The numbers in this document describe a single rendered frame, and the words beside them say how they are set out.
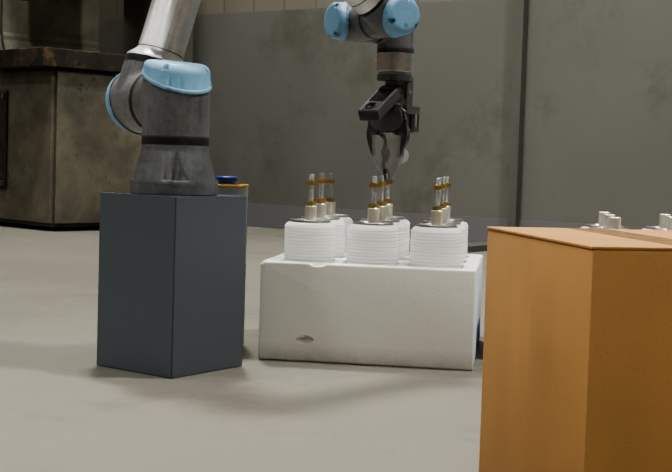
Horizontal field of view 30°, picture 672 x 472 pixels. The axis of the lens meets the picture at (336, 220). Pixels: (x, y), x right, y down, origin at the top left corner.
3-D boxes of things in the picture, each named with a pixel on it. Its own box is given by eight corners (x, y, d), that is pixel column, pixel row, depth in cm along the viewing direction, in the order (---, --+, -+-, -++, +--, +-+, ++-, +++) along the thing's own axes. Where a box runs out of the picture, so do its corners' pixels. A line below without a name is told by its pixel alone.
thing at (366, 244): (360, 316, 240) (363, 222, 239) (405, 321, 235) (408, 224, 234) (334, 321, 232) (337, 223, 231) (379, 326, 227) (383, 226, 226)
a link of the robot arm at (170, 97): (156, 136, 209) (158, 54, 208) (126, 135, 220) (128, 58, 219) (222, 138, 215) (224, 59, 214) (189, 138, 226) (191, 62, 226)
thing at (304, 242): (339, 321, 232) (342, 223, 231) (289, 321, 229) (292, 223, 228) (324, 314, 241) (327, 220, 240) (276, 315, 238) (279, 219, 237)
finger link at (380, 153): (396, 179, 259) (399, 134, 259) (382, 179, 254) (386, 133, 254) (382, 178, 261) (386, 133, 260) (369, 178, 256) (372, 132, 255)
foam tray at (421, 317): (472, 371, 223) (476, 270, 222) (257, 359, 229) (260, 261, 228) (479, 340, 262) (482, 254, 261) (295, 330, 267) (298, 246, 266)
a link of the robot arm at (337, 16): (351, -4, 240) (398, 2, 246) (321, 1, 250) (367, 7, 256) (349, 37, 241) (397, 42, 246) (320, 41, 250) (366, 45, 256)
